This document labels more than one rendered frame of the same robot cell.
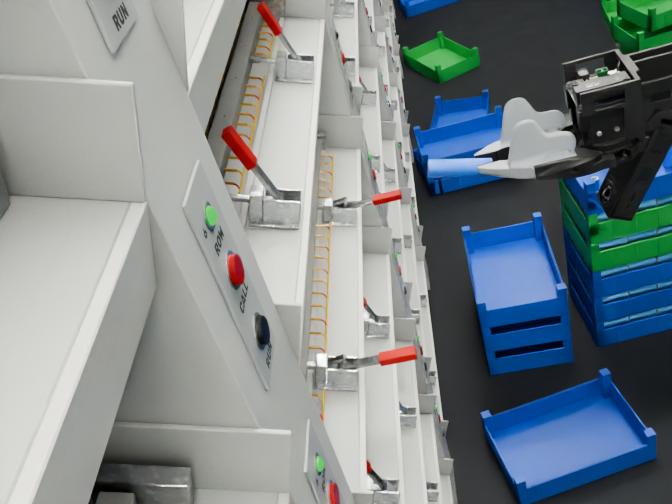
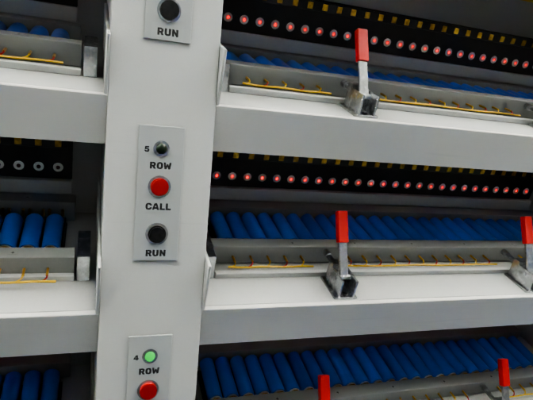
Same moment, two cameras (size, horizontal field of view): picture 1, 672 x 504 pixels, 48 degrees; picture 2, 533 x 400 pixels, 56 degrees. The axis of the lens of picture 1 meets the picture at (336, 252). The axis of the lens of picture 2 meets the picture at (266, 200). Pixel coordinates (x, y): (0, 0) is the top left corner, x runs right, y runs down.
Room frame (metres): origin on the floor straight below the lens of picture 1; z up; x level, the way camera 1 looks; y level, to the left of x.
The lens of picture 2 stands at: (0.85, -0.52, 1.07)
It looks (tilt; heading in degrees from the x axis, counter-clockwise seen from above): 8 degrees down; 59
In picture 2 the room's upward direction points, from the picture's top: 5 degrees clockwise
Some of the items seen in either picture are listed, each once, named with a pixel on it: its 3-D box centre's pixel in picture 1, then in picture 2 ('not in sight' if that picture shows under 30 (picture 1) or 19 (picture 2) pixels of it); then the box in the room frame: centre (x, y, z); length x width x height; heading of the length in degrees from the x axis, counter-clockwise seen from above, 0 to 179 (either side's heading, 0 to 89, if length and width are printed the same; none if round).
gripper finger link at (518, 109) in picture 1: (517, 126); not in sight; (0.64, -0.21, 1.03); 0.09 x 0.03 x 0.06; 74
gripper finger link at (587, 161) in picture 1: (577, 155); not in sight; (0.59, -0.25, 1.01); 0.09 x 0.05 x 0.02; 83
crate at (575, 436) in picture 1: (565, 434); not in sight; (1.01, -0.35, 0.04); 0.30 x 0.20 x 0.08; 92
